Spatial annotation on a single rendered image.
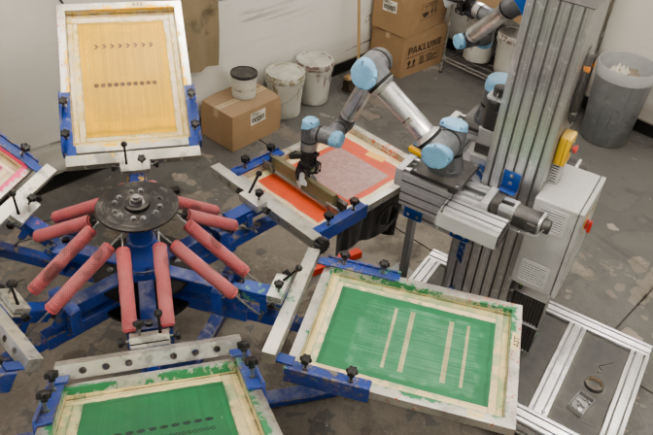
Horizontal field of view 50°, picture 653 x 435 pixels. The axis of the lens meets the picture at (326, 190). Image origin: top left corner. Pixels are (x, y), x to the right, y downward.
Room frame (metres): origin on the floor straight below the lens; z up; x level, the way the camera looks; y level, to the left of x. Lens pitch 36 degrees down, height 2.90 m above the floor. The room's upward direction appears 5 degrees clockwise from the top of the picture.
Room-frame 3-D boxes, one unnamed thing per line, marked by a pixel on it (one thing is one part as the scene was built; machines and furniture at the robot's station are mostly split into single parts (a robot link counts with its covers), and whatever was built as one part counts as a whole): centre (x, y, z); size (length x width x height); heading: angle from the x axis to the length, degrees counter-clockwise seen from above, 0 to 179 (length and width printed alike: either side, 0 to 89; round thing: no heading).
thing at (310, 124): (2.59, 0.09, 1.31); 0.09 x 0.08 x 0.11; 65
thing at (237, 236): (2.43, 0.26, 0.89); 1.24 x 0.06 x 0.06; 138
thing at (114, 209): (1.97, 0.68, 0.67); 0.39 x 0.39 x 1.35
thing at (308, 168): (2.59, 0.09, 1.15); 0.09 x 0.08 x 0.12; 48
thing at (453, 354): (1.78, -0.21, 1.05); 1.08 x 0.61 x 0.23; 78
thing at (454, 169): (2.46, -0.49, 1.31); 0.15 x 0.15 x 0.10
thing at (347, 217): (2.39, -0.07, 0.97); 0.30 x 0.05 x 0.07; 138
